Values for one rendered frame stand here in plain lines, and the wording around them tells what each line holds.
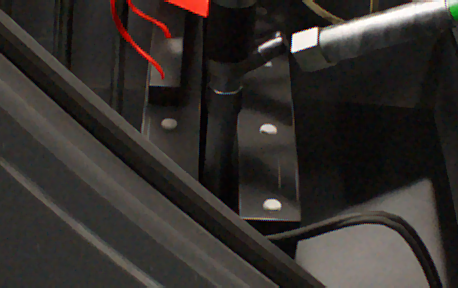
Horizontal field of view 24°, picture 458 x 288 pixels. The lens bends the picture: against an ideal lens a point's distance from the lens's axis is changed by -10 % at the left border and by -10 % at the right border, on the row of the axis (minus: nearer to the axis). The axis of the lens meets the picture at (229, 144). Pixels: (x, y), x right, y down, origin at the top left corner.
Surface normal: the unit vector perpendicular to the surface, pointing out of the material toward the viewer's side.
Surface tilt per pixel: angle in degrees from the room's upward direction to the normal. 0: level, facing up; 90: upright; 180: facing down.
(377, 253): 0
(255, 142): 0
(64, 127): 43
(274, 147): 0
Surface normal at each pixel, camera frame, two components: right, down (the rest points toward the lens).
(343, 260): 0.07, -0.81
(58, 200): 0.00, 0.58
